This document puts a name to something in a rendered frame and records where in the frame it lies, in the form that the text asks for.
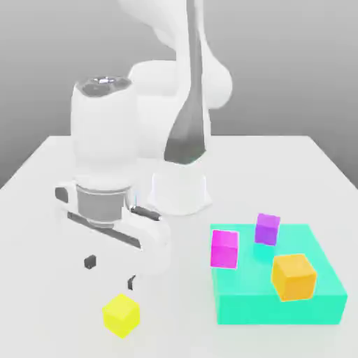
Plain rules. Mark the small orange cube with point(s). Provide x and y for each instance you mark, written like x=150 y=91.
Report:
x=293 y=277

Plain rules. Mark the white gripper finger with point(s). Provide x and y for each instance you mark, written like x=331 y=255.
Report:
x=90 y=262
x=131 y=283

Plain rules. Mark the small yellow cube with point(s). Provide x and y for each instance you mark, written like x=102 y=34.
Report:
x=120 y=315

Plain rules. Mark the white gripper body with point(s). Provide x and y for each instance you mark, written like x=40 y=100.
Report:
x=152 y=246

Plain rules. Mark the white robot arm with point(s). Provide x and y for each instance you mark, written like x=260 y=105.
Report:
x=103 y=131

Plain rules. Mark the small purple cube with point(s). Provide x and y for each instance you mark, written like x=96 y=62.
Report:
x=267 y=230

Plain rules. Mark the small magenta cube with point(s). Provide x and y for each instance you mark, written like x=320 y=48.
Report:
x=224 y=249

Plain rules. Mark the large turquoise box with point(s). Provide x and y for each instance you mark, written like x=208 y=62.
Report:
x=251 y=304

